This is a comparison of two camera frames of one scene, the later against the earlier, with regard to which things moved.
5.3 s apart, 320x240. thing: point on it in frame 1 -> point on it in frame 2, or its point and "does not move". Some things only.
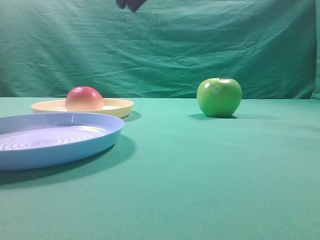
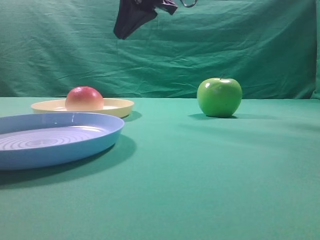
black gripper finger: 133,5 -> 132,13
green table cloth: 175,173 does not move
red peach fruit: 84,98 does not move
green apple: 219,98 does not move
